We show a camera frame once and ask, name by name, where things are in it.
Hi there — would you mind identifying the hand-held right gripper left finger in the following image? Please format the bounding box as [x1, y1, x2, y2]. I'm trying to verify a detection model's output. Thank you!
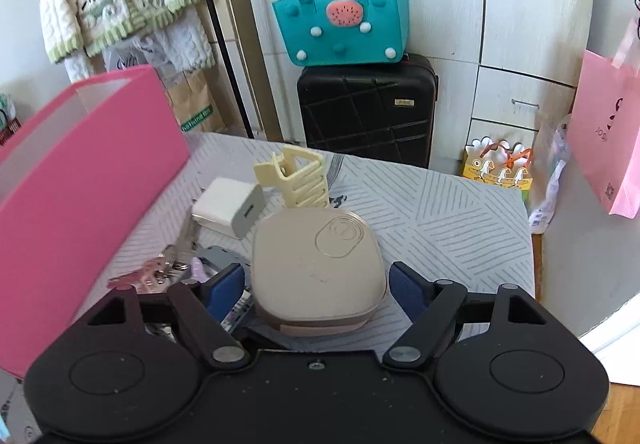
[87, 263, 251, 370]

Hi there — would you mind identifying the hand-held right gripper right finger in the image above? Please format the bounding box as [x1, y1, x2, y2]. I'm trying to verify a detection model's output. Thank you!
[382, 261, 548, 370]

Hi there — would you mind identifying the beige rounded square case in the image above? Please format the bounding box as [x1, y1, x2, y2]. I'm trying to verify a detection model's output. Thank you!
[250, 210, 390, 339]

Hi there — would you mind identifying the cream plastic clip holder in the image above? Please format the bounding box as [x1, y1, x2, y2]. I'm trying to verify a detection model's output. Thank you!
[253, 146, 331, 209]

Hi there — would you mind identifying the pink cardboard box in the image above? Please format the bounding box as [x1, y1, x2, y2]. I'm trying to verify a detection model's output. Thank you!
[0, 64, 192, 380]

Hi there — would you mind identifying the dark grey flat object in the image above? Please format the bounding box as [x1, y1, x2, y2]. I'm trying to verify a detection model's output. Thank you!
[195, 245, 251, 282]

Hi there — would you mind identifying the key bunch with pink covers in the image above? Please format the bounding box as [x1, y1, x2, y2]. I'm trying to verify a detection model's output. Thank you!
[106, 219, 197, 295]

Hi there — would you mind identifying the white charger adapter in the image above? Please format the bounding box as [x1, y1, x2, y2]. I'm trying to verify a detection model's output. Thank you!
[191, 178, 265, 239]

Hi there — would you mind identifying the yellow duck gift bag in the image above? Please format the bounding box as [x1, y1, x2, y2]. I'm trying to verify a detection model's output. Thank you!
[460, 138, 535, 202]

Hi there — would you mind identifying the black hard suitcase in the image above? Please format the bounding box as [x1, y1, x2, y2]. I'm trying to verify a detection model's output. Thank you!
[296, 52, 441, 169]

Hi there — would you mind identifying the clear plastic bag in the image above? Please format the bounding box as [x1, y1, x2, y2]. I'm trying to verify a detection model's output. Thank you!
[527, 121, 573, 232]

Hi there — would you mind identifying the brown paper bag green label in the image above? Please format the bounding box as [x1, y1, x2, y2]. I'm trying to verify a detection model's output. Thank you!
[165, 68, 231, 135]

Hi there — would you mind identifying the pink gift bag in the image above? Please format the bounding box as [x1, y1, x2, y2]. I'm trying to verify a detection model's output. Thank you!
[565, 16, 640, 219]

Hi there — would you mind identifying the white printed plastic bag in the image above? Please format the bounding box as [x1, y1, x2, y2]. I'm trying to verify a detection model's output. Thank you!
[102, 36, 171, 74]

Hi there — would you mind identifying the teal felt handbag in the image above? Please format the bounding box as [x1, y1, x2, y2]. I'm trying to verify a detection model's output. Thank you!
[271, 0, 410, 67]

